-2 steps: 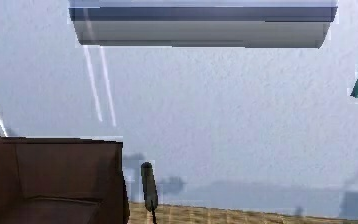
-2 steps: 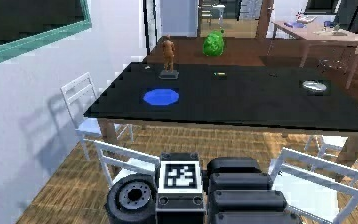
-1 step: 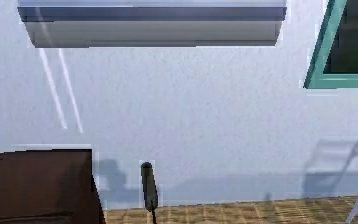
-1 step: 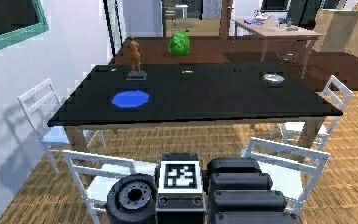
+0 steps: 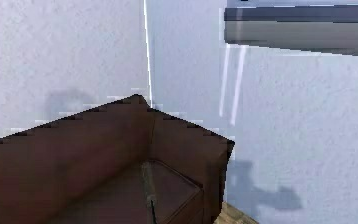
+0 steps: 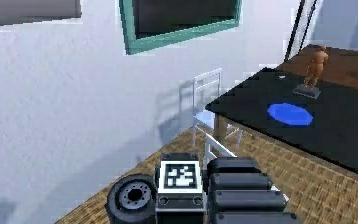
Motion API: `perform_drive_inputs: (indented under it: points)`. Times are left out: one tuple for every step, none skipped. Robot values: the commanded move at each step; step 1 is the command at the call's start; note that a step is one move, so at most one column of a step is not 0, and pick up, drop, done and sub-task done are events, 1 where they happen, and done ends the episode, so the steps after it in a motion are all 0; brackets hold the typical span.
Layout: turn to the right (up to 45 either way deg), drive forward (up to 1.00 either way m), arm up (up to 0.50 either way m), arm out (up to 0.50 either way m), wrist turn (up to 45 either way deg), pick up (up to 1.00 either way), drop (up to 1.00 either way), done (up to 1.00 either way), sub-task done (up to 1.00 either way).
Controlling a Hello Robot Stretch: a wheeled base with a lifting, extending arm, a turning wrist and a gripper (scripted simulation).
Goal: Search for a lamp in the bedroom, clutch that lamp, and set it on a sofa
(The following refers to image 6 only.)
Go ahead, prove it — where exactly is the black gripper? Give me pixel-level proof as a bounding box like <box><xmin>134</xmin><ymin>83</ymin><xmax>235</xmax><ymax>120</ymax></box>
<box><xmin>105</xmin><ymin>173</ymin><xmax>158</xmax><ymax>224</ymax></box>

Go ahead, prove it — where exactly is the black floor lamp pole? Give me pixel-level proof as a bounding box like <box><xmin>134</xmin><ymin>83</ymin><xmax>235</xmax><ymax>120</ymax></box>
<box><xmin>284</xmin><ymin>0</ymin><xmax>319</xmax><ymax>63</ymax></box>

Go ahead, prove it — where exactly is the white wooden chair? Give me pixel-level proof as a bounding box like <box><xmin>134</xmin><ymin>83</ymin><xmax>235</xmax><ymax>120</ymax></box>
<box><xmin>191</xmin><ymin>67</ymin><xmax>244</xmax><ymax>168</ymax></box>

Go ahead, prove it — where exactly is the blue round plate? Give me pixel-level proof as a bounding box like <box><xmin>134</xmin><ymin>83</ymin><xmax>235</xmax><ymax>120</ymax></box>
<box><xmin>266</xmin><ymin>102</ymin><xmax>314</xmax><ymax>127</ymax></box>

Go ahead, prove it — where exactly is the black top dining table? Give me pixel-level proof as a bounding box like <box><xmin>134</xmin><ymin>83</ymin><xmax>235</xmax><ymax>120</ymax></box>
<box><xmin>204</xmin><ymin>44</ymin><xmax>358</xmax><ymax>181</ymax></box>

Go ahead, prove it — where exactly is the brown figurine statue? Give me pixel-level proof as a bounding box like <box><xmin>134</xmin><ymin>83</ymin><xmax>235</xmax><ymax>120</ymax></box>
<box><xmin>292</xmin><ymin>44</ymin><xmax>330</xmax><ymax>100</ymax></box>

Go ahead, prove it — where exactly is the grey framed wall picture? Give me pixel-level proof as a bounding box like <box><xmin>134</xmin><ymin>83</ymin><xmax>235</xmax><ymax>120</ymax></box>
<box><xmin>0</xmin><ymin>0</ymin><xmax>83</xmax><ymax>28</ymax></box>

